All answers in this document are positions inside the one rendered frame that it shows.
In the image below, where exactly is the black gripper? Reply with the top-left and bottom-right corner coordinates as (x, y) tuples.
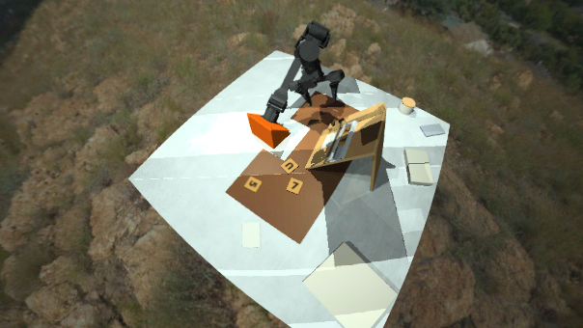
(289, 58), (345, 106)

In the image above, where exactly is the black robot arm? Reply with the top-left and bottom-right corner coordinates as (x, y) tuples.
(261, 20), (330, 123)

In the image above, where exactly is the grey cylinder with orange top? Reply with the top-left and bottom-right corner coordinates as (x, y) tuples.
(399, 97), (416, 116)

